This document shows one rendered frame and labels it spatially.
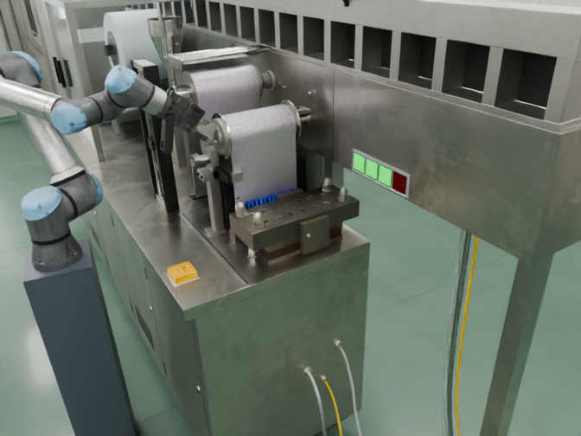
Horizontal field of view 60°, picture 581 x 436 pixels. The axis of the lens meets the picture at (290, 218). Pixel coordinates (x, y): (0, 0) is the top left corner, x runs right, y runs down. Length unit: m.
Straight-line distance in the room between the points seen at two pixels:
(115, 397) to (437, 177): 1.39
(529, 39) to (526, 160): 0.24
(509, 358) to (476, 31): 0.92
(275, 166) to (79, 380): 1.01
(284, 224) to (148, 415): 1.22
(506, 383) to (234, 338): 0.82
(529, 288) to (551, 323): 1.54
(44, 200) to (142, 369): 1.21
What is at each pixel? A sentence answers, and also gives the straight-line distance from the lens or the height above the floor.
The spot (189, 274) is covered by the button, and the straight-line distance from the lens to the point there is 1.54.
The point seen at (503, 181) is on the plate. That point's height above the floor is 1.30.
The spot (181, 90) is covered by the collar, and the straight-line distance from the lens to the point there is 1.79.
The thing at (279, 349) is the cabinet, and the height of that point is 0.61.
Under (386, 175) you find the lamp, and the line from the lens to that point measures 1.47.
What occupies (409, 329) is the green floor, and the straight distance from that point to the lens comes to 2.76.
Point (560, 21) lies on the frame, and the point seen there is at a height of 1.64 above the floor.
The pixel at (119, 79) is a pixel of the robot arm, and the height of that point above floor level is 1.48.
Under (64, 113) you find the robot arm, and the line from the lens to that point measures 1.41.
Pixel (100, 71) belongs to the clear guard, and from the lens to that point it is 2.48.
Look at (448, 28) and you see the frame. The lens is 1.26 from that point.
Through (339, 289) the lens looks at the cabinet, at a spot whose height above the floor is 0.75.
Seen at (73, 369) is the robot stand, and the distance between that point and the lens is 1.95.
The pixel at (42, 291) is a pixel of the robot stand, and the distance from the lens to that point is 1.76.
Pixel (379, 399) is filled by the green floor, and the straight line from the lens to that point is 2.40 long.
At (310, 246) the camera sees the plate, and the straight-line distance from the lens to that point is 1.60.
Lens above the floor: 1.77
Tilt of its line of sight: 28 degrees down
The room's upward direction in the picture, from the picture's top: 2 degrees counter-clockwise
